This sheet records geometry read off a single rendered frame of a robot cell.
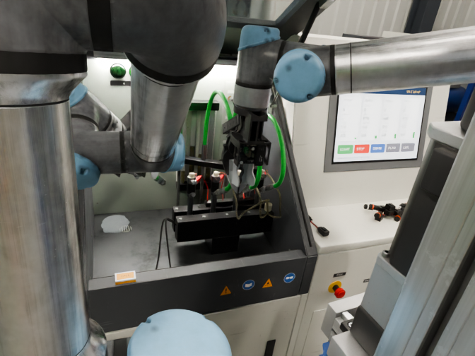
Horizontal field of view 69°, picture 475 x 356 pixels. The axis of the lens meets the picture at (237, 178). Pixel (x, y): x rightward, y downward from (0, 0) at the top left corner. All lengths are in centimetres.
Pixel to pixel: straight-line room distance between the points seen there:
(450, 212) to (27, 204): 29
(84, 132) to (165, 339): 36
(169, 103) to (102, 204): 107
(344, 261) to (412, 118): 64
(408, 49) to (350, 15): 588
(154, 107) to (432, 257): 31
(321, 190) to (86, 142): 91
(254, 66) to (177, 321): 46
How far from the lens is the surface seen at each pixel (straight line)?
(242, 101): 70
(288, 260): 108
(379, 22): 690
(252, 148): 72
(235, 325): 119
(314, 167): 127
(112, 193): 142
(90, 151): 61
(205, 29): 30
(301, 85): 53
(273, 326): 127
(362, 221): 132
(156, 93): 39
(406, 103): 149
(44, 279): 33
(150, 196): 144
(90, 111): 67
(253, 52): 68
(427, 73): 56
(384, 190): 150
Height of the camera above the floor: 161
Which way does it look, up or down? 26 degrees down
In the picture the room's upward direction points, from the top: 7 degrees clockwise
